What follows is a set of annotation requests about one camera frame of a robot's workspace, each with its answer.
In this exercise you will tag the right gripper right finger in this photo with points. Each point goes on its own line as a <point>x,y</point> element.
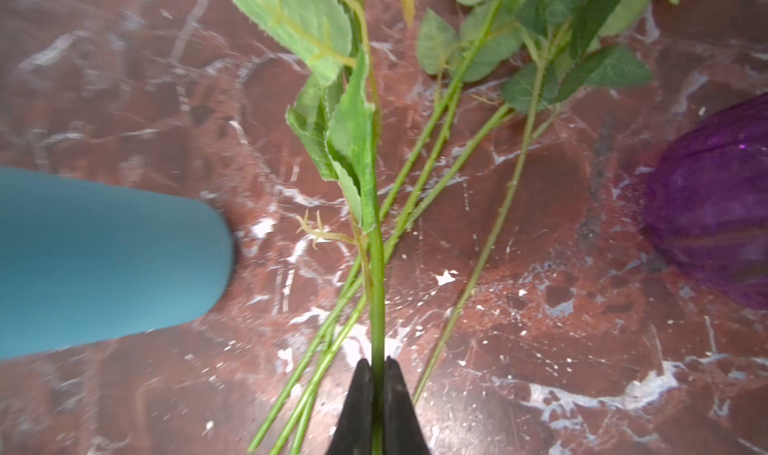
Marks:
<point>402,432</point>

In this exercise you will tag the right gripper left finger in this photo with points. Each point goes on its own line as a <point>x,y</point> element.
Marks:
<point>353,433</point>

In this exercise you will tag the teal ceramic vase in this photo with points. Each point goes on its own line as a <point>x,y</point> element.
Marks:
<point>83,262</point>

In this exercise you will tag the blue purple glass vase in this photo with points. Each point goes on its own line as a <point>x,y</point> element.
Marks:
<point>706,206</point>

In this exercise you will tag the pink and white rose stem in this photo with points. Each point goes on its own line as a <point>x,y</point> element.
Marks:
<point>336,118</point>

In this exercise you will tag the pink white rose bunch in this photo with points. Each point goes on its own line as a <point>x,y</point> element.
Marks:
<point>505,60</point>

